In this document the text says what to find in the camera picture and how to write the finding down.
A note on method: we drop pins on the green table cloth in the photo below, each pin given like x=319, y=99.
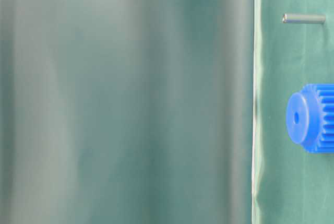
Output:
x=289, y=184

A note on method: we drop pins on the small silver metal shaft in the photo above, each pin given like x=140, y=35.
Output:
x=303, y=18

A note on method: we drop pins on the blue plastic spur gear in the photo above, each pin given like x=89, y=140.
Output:
x=309, y=118

